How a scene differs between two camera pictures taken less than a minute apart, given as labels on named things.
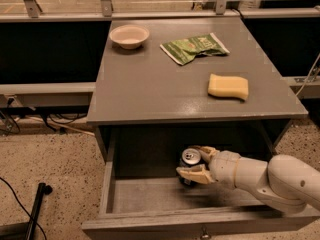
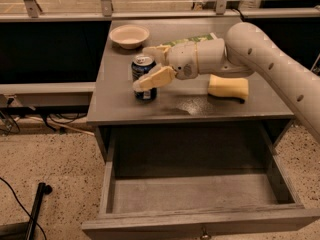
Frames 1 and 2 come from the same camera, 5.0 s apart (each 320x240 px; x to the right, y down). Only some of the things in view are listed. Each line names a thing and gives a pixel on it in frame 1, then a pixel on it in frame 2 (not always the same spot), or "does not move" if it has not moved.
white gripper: x=224 y=167 to x=182 y=62
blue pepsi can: x=190 y=157 to x=140 y=65
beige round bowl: x=130 y=36 does not move
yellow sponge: x=228 y=86 does not move
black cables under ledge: x=63 y=115 does not move
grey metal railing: x=31 y=11 does not move
